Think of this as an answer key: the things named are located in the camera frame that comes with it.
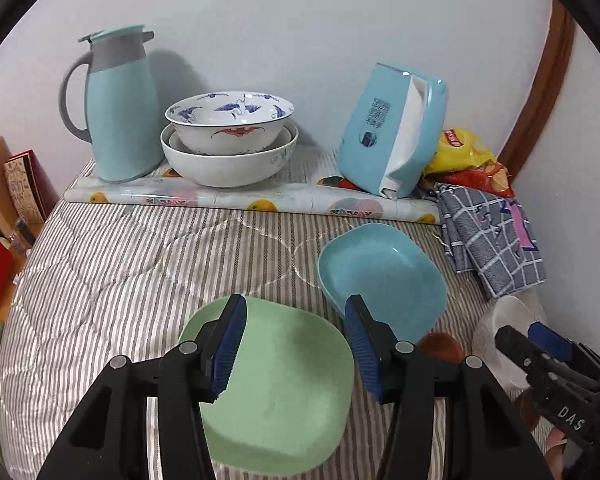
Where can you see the plain white bowl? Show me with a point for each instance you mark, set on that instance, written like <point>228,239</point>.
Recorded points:
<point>505,310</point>

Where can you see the fruit print rolled mat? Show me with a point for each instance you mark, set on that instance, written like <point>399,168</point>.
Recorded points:
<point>280,200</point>

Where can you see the light blue electric kettle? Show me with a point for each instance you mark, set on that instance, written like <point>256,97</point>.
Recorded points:
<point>365,150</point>

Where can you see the large white floral bowl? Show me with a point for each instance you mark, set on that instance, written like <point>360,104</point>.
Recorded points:
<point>229,170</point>

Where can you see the light blue thermos jug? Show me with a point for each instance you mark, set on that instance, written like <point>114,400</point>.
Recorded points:
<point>122,120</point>

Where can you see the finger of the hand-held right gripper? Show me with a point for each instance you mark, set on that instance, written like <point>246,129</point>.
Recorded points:
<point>517,352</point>
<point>550,340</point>

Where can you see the grey striped blanket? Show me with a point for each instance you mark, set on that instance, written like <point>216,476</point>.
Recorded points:
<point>129,270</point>

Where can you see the blue crane print bowl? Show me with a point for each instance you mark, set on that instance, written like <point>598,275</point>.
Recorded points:
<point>229,135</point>

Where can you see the small brown bowl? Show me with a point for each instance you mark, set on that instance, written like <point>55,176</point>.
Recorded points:
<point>440,347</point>

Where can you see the grey checked cloth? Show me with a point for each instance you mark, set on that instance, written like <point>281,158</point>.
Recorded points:
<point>480,245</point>

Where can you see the light blue square plate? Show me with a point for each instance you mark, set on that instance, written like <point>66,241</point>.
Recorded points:
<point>380,270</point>

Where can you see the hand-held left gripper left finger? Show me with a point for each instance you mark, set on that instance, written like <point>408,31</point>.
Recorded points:
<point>229,345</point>

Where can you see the brown wooden door frame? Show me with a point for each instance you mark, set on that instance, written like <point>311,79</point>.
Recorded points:
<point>545,85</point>

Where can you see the red chip bag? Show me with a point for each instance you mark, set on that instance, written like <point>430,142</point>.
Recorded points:
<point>485,180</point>

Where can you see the white nested bowl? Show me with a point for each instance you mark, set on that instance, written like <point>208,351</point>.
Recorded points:
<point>286,132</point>

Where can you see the yellow chip bag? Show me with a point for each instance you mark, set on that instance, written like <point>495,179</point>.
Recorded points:
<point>455,152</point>

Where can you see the patterned red box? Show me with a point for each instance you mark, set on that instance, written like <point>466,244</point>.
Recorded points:
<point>29,185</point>

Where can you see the green square plate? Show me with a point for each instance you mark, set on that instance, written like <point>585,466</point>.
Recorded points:
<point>290,385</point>

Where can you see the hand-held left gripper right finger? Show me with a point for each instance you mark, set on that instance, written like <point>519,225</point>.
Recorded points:
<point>365,355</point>

